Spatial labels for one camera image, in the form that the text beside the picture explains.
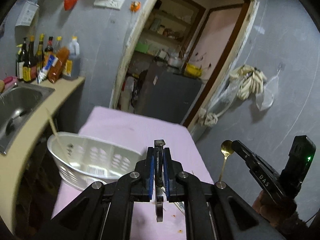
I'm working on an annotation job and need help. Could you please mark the gold spoon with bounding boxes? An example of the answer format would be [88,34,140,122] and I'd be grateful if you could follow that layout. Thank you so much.
[219,140,234,181]

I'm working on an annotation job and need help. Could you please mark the white plastic utensil basket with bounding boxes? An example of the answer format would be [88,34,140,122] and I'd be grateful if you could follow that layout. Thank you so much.
[47,132,143,190]

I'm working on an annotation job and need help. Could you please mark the wooden chopstick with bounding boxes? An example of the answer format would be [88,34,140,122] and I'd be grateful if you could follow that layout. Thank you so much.
[46,108,69,163]

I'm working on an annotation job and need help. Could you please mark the right hand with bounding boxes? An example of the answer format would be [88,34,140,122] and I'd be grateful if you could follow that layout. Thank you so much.
[252,191,302,232]

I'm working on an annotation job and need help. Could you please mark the white knotted rag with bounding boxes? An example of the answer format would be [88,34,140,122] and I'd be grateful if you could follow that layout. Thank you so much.
[197,107,225,127]

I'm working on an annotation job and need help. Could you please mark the dark grey cabinet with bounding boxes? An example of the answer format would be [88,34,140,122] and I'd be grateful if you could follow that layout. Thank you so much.
[135,63,202,124]

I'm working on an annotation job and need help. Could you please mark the clear plastic bag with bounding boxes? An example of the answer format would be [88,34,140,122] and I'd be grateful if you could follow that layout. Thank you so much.
[255,66,281,112]

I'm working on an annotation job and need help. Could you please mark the yellow container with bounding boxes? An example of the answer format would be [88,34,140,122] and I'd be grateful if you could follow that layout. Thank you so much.
[184,63,202,78]

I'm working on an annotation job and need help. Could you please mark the hanging white cotton gloves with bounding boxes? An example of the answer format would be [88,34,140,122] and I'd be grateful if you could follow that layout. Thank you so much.
[229,64,267,101]

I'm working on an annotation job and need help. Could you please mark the green box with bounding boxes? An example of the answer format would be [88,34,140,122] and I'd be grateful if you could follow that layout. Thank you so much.
[135,42,149,54]

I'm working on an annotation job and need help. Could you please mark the steel sink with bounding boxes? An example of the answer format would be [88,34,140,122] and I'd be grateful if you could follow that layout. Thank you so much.
[0,82,55,155]

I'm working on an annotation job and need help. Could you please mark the dark soy sauce bottle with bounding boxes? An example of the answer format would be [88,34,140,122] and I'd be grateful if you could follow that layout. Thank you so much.
[23,35,37,82]

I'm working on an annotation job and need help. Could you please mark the white wall socket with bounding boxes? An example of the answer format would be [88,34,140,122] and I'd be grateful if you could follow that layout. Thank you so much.
[93,0,125,10]

